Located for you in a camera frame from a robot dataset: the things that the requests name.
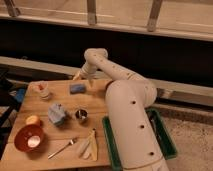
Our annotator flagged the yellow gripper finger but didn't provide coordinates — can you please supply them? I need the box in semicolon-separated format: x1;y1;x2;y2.
73;71;82;80
88;79;94;88

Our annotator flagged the blue sponge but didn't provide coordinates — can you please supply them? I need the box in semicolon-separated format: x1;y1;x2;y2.
70;84;86;94

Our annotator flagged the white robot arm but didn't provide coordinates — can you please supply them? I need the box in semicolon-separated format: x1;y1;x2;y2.
74;48;169;171

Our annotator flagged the small metal cup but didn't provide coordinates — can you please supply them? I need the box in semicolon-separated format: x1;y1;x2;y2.
75;109;88;122

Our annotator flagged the crumpled blue-grey cloth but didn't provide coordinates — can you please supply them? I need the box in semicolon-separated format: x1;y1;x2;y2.
48;103;66;126

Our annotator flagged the metal spoon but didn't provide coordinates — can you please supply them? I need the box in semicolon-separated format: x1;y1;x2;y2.
48;138;78;159

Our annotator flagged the yellow apple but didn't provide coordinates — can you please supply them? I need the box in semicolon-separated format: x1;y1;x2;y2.
26;115;41;126

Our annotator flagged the black chair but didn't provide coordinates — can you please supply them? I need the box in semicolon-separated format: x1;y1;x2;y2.
0;67;26;158

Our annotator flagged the red bowl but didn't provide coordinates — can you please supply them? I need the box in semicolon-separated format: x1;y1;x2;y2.
14;124;44;152

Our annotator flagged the green plastic tray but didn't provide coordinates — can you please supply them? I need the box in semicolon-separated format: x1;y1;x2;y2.
102;108;177;171

